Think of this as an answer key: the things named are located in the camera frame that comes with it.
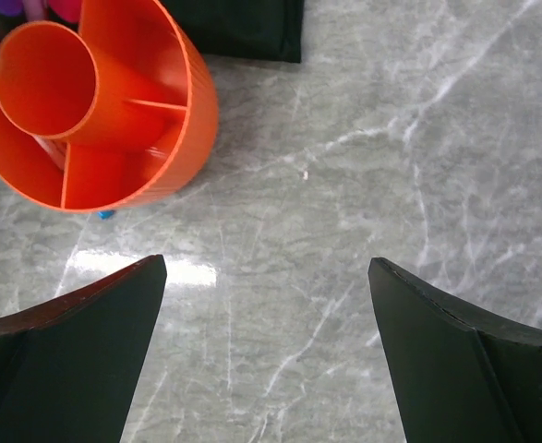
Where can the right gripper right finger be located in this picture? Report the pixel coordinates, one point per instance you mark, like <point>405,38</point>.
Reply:
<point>460,373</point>

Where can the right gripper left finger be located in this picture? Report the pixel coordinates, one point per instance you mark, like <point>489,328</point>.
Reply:
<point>69,367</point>

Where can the orange round pen holder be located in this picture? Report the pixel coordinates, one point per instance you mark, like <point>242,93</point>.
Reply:
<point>127,91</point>

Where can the pink cap black highlighter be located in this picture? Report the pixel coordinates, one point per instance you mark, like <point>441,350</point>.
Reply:
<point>66,10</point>

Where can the purple cap black highlighter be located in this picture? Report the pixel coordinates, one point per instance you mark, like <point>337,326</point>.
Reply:
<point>12,11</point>

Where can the light pink highlighter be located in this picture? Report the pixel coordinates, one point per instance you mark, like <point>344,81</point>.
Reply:
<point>35,10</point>

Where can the blue tip thin pen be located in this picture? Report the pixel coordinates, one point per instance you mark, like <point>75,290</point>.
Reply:
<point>55,149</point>

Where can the blue cap white marker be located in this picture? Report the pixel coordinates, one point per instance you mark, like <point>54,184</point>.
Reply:
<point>106,214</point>

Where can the black folded cloth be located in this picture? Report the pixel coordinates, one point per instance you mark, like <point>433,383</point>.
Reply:
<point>268,30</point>

